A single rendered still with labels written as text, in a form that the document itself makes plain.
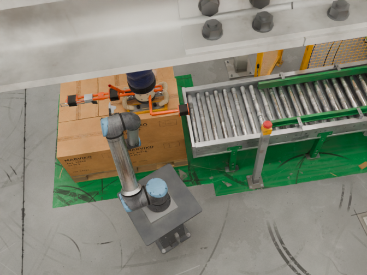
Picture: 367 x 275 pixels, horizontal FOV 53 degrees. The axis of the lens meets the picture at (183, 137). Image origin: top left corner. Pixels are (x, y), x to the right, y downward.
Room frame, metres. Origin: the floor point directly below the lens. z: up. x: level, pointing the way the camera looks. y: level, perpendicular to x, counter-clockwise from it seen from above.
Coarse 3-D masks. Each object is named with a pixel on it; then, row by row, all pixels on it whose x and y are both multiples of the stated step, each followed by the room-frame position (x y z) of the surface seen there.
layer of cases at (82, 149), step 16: (80, 80) 2.69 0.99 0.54; (96, 80) 2.66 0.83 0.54; (112, 80) 2.63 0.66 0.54; (64, 96) 2.50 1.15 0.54; (64, 112) 2.29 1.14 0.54; (80, 112) 2.26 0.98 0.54; (96, 112) 2.24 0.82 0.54; (64, 128) 2.10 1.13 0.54; (80, 128) 2.07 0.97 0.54; (96, 128) 2.05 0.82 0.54; (64, 144) 1.91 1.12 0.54; (80, 144) 1.89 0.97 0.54; (96, 144) 1.87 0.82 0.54; (160, 144) 1.80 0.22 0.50; (176, 144) 1.80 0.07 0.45; (64, 160) 1.78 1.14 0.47; (80, 160) 1.78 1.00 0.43; (96, 160) 1.79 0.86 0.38; (112, 160) 1.79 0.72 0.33; (144, 160) 1.80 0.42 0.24; (160, 160) 1.80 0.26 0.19
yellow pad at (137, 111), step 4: (136, 104) 1.94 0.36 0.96; (140, 104) 1.93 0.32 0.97; (152, 104) 1.91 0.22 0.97; (156, 104) 1.89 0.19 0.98; (136, 108) 1.90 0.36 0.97; (140, 108) 1.89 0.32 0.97; (152, 108) 1.87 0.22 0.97; (156, 108) 1.87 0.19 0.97; (160, 108) 1.86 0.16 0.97; (164, 108) 1.86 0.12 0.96; (136, 112) 1.85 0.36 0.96; (140, 112) 1.85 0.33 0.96; (144, 112) 1.85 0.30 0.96; (148, 112) 1.85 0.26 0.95
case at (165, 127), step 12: (168, 84) 2.13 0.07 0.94; (120, 108) 1.94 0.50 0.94; (168, 108) 1.87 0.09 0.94; (144, 120) 1.79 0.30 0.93; (156, 120) 1.79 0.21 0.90; (168, 120) 1.79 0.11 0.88; (180, 120) 1.79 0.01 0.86; (144, 132) 1.79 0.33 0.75; (156, 132) 1.79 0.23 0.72; (168, 132) 1.79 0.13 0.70; (180, 132) 1.79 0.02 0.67; (144, 144) 1.79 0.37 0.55
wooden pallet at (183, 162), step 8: (176, 160) 1.80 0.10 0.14; (184, 160) 1.80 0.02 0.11; (136, 168) 1.79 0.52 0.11; (144, 168) 1.83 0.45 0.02; (152, 168) 1.81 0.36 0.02; (72, 176) 1.78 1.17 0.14; (80, 176) 1.78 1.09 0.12; (88, 176) 1.82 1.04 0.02; (96, 176) 1.81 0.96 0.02; (104, 176) 1.79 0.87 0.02; (112, 176) 1.79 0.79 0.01
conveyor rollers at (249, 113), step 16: (352, 80) 2.20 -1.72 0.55; (208, 96) 2.25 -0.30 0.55; (224, 96) 2.22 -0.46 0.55; (256, 96) 2.18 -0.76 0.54; (272, 96) 2.14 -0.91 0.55; (320, 96) 2.07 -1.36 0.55; (352, 96) 2.01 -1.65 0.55; (192, 112) 2.07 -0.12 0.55; (208, 112) 2.06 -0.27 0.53; (240, 112) 2.00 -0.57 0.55; (256, 112) 1.99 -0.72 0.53; (288, 112) 1.92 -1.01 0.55; (320, 112) 1.88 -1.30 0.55; (192, 128) 1.90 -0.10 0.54; (224, 128) 1.84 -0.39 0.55; (256, 128) 1.80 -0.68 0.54; (272, 128) 1.78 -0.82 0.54
